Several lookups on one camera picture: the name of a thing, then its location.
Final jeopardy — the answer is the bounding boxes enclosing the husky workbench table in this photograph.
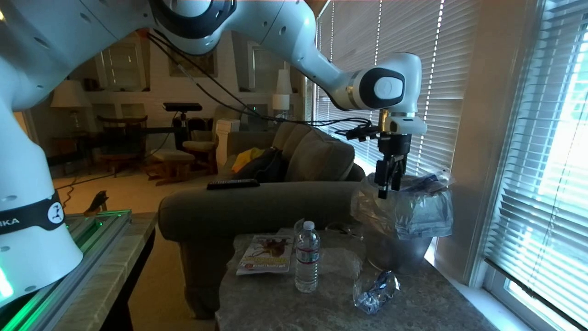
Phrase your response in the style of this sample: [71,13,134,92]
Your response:
[0,209,156,331]

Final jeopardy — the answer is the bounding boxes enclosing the left window blinds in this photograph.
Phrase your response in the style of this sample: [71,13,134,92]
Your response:
[317,0,476,175]

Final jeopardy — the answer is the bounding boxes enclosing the beige sofa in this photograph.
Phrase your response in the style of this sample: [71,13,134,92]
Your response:
[156,123,365,320]

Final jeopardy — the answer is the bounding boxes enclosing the black camera on stand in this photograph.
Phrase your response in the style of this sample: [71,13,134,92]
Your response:
[163,101,202,149]

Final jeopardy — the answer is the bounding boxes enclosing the window blinds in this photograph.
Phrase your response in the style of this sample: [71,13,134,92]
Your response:
[483,0,588,331]
[317,0,476,175]

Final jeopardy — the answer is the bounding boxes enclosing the right window blinds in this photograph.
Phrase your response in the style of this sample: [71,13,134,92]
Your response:
[483,0,588,331]

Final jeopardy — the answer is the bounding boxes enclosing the clear plastic water bottle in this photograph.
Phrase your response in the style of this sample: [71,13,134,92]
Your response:
[294,220,321,292]

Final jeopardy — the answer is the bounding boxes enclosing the dark throw pillow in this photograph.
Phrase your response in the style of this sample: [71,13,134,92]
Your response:
[238,149,283,182]

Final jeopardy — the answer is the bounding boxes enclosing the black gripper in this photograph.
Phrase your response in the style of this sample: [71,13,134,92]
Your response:
[374,134,411,198]

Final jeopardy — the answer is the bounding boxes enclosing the crumpled clear plastic wrapper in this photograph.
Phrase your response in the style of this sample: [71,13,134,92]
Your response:
[352,270,400,314]

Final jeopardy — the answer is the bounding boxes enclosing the magazine with animal cover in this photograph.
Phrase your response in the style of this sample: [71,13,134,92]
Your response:
[237,235,294,276]

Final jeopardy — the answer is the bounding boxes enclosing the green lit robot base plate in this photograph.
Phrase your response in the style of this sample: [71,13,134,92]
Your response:
[0,209,130,331]

